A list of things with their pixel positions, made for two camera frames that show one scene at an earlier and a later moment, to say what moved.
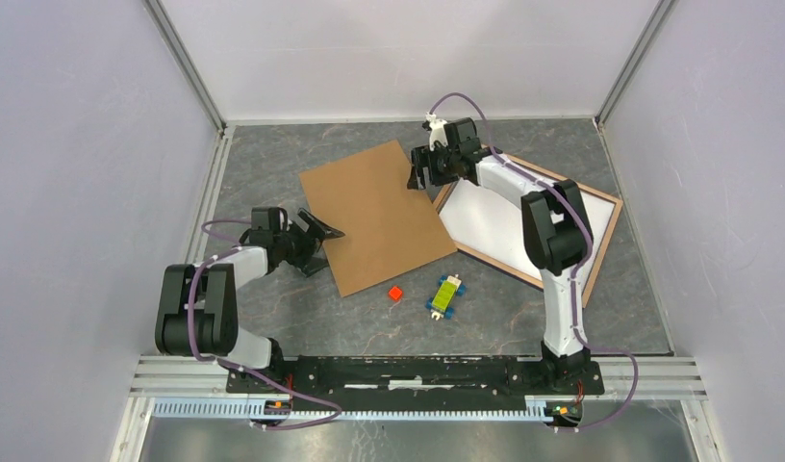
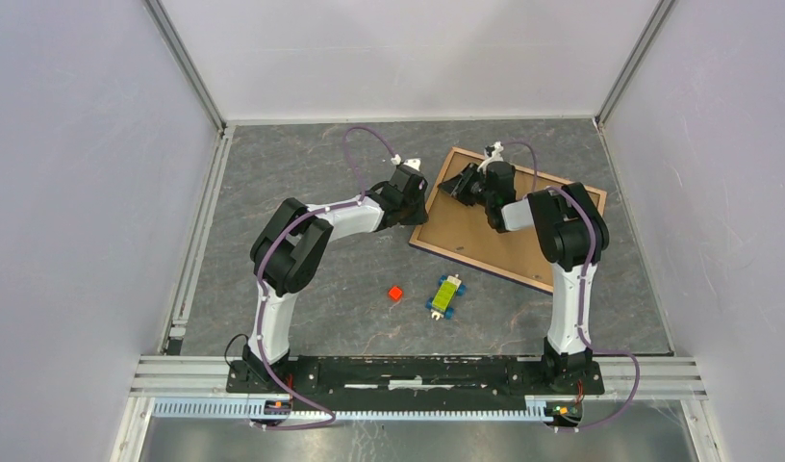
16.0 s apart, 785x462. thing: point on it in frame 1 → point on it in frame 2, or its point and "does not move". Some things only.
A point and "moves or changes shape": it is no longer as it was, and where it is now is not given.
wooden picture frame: (610, 218) moves or changes shape
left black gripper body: (297, 247) → (414, 210)
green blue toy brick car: (443, 300) does not move
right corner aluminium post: (660, 12) does not move
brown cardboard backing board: (389, 228) → (465, 229)
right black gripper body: (443, 168) → (486, 196)
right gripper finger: (420, 166) → (461, 187)
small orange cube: (394, 293) does not move
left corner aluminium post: (158, 11) does not move
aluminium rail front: (659, 379) does not move
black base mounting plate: (415, 377) does not move
